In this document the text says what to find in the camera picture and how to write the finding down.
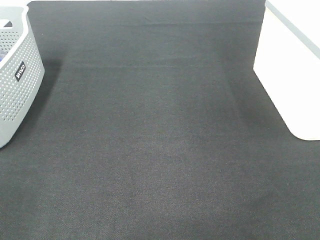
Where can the grey perforated laundry basket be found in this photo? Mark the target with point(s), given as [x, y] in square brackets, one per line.
[21, 69]

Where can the blue towel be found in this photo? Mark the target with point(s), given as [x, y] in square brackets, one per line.
[2, 54]

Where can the black fabric table mat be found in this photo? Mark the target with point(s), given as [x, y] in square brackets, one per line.
[150, 124]

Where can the white plastic bin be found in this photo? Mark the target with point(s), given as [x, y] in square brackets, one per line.
[287, 63]

